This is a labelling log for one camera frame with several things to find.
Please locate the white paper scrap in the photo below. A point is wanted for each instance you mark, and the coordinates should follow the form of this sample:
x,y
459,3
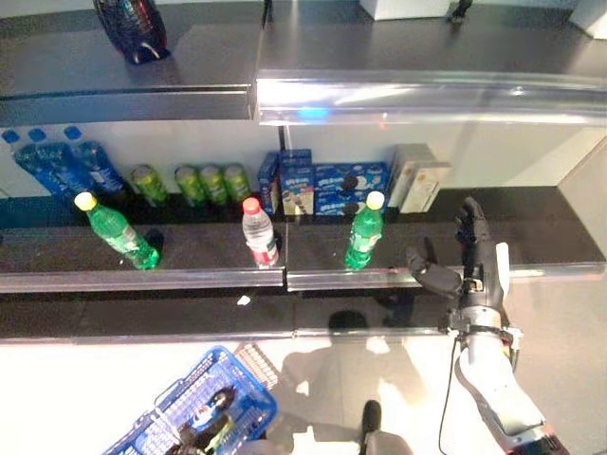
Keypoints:
x,y
243,299

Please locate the white carton box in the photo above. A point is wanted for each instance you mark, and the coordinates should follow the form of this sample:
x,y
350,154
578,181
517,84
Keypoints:
x,y
427,189
408,161

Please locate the black shelf board clear rail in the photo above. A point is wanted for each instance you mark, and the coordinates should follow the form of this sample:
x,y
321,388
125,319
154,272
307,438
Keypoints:
x,y
199,246
545,227
427,47
118,317
313,308
71,71

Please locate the silver right robot leg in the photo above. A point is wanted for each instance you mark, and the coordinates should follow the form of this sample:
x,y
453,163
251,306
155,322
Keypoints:
x,y
374,422

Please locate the tall blue cookie box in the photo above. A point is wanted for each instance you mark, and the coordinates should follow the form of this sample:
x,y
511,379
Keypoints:
x,y
296,182
268,182

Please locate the flat blue cookie box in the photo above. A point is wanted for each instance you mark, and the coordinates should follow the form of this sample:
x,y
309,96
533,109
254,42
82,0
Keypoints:
x,y
351,177
341,205

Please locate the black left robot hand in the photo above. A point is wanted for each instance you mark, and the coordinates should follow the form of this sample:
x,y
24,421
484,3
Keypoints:
x,y
193,441

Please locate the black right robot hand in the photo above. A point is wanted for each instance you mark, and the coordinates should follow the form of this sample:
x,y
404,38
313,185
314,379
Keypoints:
x,y
446,279

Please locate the blue plastic shopping basket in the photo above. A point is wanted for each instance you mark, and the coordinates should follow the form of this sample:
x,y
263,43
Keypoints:
x,y
246,407

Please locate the cola bottle blue label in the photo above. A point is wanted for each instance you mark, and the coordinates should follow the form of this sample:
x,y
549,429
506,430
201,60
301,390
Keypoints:
x,y
33,166
220,400
99,166
61,163

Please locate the dark shelf upright post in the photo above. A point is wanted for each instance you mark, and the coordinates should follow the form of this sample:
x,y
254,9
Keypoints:
x,y
283,142

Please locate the water bottle red cap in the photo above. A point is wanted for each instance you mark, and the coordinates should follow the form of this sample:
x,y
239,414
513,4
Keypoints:
x,y
260,237

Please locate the white plastic wrist strip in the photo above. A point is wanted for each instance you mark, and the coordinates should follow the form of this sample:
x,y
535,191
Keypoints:
x,y
503,270

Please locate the green soda bottle yellow cap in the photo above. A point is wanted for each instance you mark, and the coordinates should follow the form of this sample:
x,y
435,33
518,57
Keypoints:
x,y
118,232
365,237

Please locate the plain white box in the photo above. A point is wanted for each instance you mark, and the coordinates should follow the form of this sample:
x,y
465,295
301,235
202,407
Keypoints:
x,y
590,16
403,8

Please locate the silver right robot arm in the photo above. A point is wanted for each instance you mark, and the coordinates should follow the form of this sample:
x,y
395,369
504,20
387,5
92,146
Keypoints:
x,y
498,388

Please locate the large dark cola bottle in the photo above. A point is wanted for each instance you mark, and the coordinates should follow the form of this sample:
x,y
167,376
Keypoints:
x,y
135,28

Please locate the small black object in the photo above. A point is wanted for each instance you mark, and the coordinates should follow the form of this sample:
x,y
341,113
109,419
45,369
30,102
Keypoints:
x,y
459,12

